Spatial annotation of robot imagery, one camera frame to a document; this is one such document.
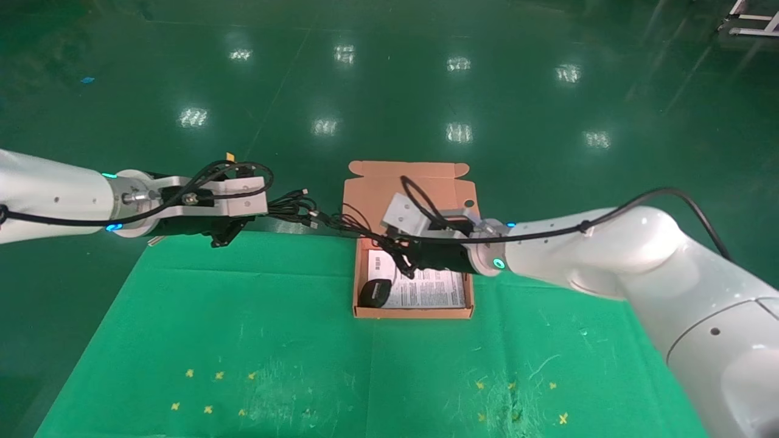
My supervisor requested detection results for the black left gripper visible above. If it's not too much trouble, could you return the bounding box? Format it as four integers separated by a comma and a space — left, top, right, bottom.
159, 214, 254, 248

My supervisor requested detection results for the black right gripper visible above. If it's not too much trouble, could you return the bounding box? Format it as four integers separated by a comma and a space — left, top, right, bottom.
372, 234, 476, 281

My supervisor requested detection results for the thin black usb cable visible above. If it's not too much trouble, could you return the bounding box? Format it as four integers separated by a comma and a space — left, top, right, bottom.
329, 204, 421, 308

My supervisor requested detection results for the black data cable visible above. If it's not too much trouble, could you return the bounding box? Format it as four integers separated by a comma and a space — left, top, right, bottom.
267, 189, 366, 235

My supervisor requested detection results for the orange cardboard box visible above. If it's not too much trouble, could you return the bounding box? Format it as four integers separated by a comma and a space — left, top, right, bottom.
341, 161, 482, 319

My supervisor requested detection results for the white printed instruction sheet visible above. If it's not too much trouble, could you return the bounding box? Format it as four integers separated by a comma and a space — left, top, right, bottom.
367, 249, 467, 308

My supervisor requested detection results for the green cloth mat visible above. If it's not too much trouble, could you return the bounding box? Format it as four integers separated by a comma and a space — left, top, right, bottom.
33, 230, 710, 438

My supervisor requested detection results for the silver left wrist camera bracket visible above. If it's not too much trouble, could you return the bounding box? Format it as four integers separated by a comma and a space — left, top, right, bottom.
159, 175, 269, 218

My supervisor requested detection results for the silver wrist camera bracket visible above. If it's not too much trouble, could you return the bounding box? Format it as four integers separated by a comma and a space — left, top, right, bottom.
380, 193, 483, 237
159, 175, 269, 218

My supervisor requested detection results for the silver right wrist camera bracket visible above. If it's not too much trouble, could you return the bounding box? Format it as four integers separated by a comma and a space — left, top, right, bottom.
380, 193, 483, 237

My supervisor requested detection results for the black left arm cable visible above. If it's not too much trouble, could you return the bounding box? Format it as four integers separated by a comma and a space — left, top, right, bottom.
0, 161, 274, 227

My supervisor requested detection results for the white metal frame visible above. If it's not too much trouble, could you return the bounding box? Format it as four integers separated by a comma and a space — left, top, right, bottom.
717, 0, 779, 36

